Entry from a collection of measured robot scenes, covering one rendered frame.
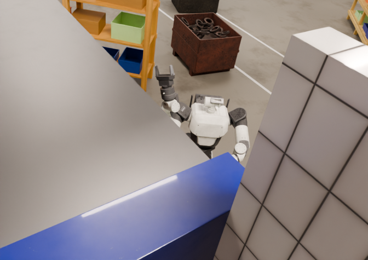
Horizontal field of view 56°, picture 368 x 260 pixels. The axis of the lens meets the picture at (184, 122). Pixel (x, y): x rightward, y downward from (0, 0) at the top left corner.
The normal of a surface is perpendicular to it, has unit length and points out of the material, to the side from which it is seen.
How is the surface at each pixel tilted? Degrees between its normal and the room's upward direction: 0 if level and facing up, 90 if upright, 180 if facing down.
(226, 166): 0
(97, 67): 0
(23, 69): 0
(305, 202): 90
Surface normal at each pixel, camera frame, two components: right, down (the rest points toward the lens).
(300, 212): -0.81, 0.27
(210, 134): 0.01, 0.63
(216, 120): 0.11, -0.10
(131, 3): -0.22, 0.58
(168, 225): 0.13, -0.77
